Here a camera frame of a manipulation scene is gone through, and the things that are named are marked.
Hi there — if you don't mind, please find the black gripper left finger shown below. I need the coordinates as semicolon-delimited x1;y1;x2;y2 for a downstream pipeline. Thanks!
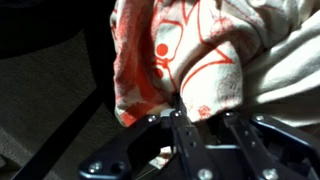
78;93;218;180

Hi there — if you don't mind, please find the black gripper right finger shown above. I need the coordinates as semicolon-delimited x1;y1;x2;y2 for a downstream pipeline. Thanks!
218;111;320;180

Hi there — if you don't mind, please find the peach printed t-shirt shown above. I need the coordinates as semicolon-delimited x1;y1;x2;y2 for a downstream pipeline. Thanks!
109;0;320;129

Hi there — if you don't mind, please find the black metal chair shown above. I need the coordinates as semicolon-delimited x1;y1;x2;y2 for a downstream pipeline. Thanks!
0;0;118;180

